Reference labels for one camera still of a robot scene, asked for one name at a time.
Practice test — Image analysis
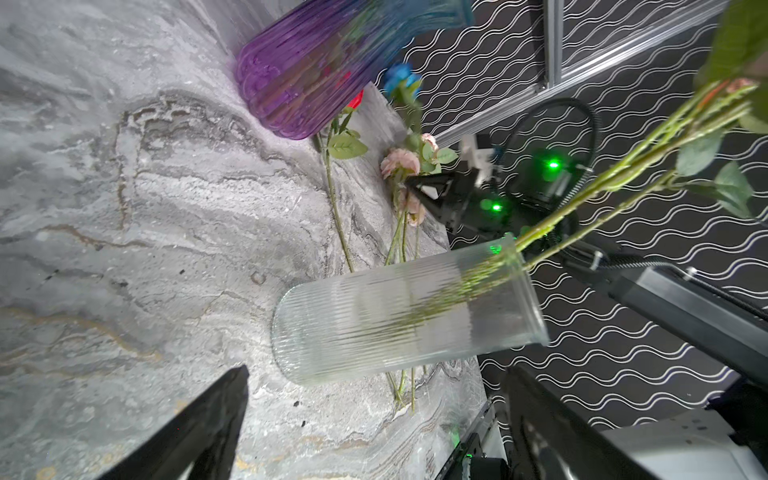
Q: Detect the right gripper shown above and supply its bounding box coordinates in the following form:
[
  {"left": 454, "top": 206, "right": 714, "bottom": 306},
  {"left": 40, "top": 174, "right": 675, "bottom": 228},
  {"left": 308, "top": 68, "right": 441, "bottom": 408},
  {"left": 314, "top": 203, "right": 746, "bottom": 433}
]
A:
[{"left": 405, "top": 169, "right": 540, "bottom": 240}]

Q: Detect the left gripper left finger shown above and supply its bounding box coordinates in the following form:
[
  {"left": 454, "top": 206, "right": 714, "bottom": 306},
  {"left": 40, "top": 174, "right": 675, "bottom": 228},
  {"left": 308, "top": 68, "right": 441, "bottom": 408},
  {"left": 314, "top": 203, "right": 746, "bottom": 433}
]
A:
[{"left": 101, "top": 365, "right": 249, "bottom": 479}]

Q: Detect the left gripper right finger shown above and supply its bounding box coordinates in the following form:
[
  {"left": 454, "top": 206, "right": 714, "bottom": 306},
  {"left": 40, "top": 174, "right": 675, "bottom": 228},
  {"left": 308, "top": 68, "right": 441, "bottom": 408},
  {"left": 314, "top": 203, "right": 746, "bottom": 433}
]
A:
[{"left": 502, "top": 366, "right": 655, "bottom": 479}]

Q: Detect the pink rose spray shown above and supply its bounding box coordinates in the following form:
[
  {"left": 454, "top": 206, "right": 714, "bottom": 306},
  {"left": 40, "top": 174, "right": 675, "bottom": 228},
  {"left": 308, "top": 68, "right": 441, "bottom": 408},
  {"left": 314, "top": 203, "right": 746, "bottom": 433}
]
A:
[{"left": 379, "top": 133, "right": 460, "bottom": 415}]

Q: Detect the clear glass jar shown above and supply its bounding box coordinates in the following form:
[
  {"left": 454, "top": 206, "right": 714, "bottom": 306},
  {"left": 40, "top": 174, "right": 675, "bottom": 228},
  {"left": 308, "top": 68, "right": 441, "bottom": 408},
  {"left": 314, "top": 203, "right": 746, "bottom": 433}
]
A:
[{"left": 271, "top": 236, "right": 550, "bottom": 386}]

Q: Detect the blue flower stem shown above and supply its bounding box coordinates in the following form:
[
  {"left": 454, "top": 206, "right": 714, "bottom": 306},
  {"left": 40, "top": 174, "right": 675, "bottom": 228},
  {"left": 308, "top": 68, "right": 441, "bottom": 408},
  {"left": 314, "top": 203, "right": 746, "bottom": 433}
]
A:
[{"left": 382, "top": 63, "right": 423, "bottom": 134}]

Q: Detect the purple blue glass vase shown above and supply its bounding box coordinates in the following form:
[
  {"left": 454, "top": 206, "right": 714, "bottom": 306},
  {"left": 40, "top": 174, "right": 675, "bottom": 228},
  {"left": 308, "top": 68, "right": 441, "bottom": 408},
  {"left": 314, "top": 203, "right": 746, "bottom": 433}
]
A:
[{"left": 234, "top": 0, "right": 474, "bottom": 140}]

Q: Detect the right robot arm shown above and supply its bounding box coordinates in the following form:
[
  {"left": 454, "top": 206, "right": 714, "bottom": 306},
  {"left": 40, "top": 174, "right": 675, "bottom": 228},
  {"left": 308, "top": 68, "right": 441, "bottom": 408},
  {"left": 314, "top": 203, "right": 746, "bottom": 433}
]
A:
[{"left": 406, "top": 87, "right": 767, "bottom": 479}]

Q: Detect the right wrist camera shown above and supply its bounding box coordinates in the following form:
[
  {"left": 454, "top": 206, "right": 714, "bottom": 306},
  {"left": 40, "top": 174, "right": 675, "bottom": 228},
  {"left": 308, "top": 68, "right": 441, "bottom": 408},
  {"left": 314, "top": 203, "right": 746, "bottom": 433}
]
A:
[{"left": 459, "top": 133, "right": 497, "bottom": 186}]

